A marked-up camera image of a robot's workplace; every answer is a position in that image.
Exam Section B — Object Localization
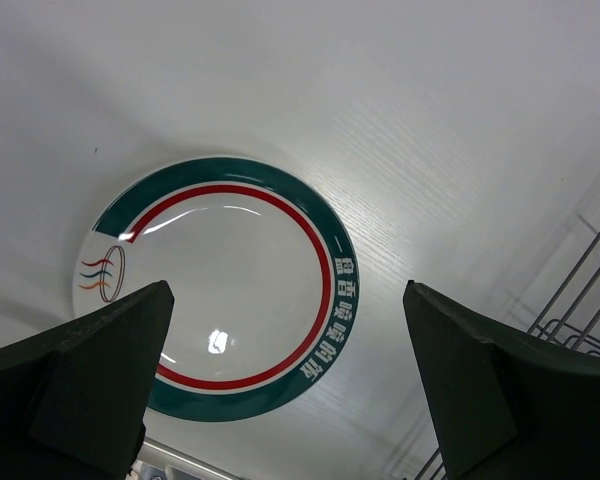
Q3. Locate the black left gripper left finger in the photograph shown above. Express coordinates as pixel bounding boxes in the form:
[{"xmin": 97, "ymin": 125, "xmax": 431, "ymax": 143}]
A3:
[{"xmin": 0, "ymin": 280, "xmax": 174, "ymax": 479}]

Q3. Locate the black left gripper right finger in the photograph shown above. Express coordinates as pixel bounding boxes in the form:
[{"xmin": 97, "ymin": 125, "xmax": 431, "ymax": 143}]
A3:
[{"xmin": 403, "ymin": 281, "xmax": 600, "ymax": 479}]

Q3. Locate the grey wire dish rack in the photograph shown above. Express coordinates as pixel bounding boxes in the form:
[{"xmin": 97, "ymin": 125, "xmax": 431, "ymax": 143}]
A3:
[{"xmin": 409, "ymin": 199, "xmax": 600, "ymax": 480}]

